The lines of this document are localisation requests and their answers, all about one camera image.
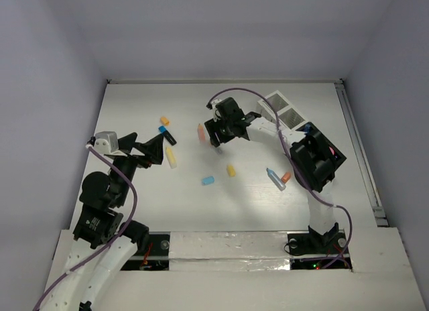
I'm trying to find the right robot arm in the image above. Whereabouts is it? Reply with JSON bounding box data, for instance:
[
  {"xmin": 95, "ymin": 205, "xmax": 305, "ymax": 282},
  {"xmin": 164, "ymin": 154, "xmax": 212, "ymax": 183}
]
[{"xmin": 204, "ymin": 97, "xmax": 339, "ymax": 253}]

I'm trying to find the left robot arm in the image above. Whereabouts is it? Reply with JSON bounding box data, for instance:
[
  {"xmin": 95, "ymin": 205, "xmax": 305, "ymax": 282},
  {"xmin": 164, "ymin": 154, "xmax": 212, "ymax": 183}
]
[{"xmin": 34, "ymin": 131, "xmax": 164, "ymax": 310}]

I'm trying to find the orange pencil-shaped marker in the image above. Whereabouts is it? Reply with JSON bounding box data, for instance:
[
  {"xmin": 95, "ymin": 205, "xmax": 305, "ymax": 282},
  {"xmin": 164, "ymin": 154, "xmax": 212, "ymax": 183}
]
[{"xmin": 197, "ymin": 124, "xmax": 206, "ymax": 145}]

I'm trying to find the yellow marker pen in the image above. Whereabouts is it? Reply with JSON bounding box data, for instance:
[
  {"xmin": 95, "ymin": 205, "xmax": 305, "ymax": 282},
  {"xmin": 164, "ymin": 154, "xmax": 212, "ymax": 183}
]
[{"xmin": 166, "ymin": 147, "xmax": 177, "ymax": 169}]

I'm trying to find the black highlighter blue cap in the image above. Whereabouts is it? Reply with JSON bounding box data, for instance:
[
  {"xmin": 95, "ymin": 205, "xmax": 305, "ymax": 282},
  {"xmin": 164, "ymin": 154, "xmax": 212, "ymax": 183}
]
[{"xmin": 158, "ymin": 125, "xmax": 177, "ymax": 146}]

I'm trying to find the yellow marker cap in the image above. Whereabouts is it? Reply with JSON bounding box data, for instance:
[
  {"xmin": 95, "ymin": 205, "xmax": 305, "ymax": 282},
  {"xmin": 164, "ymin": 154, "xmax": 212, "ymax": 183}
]
[{"xmin": 227, "ymin": 164, "xmax": 236, "ymax": 177}]

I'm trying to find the light blue marker cap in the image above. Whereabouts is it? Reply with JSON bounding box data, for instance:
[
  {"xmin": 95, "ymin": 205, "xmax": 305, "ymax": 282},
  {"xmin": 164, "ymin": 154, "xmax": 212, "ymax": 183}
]
[{"xmin": 201, "ymin": 176, "xmax": 215, "ymax": 186}]

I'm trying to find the white slotted organizer box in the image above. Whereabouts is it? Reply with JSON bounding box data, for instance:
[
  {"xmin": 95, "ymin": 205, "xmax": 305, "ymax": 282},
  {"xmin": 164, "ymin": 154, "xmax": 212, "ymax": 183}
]
[{"xmin": 256, "ymin": 90, "xmax": 309, "ymax": 131}]

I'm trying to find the light blue marker pen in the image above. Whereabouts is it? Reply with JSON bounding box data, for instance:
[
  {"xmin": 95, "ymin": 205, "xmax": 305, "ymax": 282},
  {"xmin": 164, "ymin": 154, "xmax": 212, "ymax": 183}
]
[{"xmin": 266, "ymin": 168, "xmax": 286, "ymax": 191}]

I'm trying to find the coral orange marker cap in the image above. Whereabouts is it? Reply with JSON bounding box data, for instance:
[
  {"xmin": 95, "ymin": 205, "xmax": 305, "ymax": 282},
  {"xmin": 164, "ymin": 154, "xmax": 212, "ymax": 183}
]
[{"xmin": 281, "ymin": 172, "xmax": 292, "ymax": 184}]

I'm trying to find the black slotted organizer box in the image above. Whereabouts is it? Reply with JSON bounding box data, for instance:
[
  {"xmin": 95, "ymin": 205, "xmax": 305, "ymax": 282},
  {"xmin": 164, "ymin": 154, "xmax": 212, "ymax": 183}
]
[{"xmin": 291, "ymin": 122, "xmax": 347, "ymax": 172}]

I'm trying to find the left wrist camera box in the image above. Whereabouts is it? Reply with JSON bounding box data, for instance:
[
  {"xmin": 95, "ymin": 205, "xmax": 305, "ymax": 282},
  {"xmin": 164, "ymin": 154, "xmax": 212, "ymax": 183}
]
[{"xmin": 86, "ymin": 131, "xmax": 121, "ymax": 156}]

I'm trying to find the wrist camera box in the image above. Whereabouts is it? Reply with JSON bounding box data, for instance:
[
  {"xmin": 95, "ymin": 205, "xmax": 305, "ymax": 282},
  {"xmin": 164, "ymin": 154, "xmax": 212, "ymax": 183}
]
[
  {"xmin": 86, "ymin": 131, "xmax": 121, "ymax": 156},
  {"xmin": 206, "ymin": 99, "xmax": 223, "ymax": 121}
]

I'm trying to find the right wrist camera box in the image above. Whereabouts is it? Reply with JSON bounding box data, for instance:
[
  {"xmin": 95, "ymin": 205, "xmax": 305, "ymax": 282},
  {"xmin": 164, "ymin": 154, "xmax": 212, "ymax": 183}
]
[{"xmin": 206, "ymin": 99, "xmax": 223, "ymax": 121}]

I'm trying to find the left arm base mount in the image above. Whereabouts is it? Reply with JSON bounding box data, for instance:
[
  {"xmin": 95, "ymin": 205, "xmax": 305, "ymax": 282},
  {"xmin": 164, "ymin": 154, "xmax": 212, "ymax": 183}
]
[{"xmin": 121, "ymin": 233, "xmax": 170, "ymax": 271}]

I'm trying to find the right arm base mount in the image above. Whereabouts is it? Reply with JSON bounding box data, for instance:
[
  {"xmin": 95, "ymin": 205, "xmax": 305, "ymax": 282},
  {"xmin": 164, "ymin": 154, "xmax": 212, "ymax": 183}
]
[{"xmin": 284, "ymin": 223, "xmax": 352, "ymax": 270}]

